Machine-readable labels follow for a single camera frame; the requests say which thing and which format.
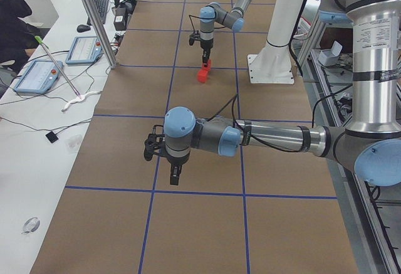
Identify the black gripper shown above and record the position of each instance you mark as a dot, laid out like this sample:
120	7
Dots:
175	161
205	45

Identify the red wooden cube carried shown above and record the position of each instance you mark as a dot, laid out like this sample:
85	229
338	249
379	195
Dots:
207	66

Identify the red wooden cube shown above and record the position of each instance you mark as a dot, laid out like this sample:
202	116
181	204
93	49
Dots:
202	75

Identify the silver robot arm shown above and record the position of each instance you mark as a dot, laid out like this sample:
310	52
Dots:
215	13
369	145

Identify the black cardboard box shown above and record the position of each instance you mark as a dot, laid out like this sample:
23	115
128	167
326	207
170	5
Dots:
121	19

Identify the black keyboard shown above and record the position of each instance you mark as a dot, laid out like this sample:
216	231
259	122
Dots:
102	8

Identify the far teach pendant tablet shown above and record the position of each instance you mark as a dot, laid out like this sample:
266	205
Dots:
84	50

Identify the teach pendant tablet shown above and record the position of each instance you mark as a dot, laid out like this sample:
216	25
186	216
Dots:
38	78
84	50

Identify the black computer mouse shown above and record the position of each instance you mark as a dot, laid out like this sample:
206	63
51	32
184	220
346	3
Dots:
83	28

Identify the near teach pendant tablet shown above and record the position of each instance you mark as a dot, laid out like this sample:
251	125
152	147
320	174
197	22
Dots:
38	78

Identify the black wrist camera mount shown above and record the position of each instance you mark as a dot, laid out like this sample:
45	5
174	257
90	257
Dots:
154	144
195	36

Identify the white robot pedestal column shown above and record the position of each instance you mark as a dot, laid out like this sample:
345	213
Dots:
273	63

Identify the aluminium frame post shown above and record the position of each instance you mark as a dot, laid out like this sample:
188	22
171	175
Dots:
100	31

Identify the metal rod with handle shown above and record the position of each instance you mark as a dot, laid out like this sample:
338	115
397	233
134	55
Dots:
75	90

